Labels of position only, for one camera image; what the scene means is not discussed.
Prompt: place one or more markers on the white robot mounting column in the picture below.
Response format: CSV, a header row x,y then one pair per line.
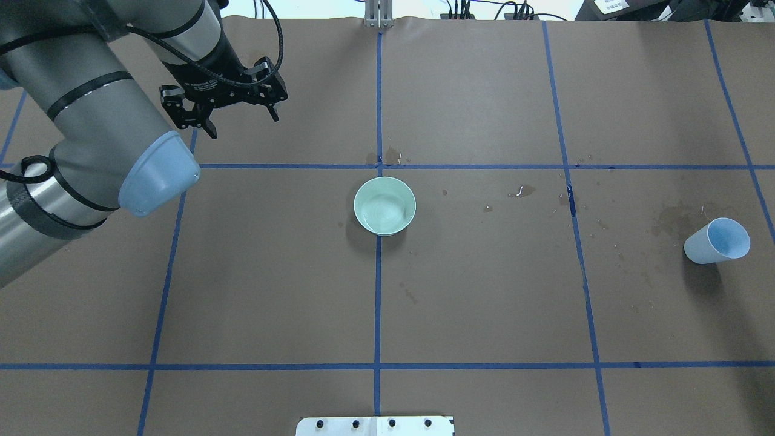
x,y
377,425

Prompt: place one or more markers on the mint green ceramic bowl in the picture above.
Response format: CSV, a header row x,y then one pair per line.
x,y
384,206

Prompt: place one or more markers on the light blue paper cup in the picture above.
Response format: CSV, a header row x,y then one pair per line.
x,y
720,240

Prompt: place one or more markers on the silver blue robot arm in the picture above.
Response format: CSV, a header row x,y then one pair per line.
x,y
119,79

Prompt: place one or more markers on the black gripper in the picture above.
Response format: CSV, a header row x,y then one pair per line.
x,y
203,74

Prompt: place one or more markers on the aluminium frame post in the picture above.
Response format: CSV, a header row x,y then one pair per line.
x,y
378,13

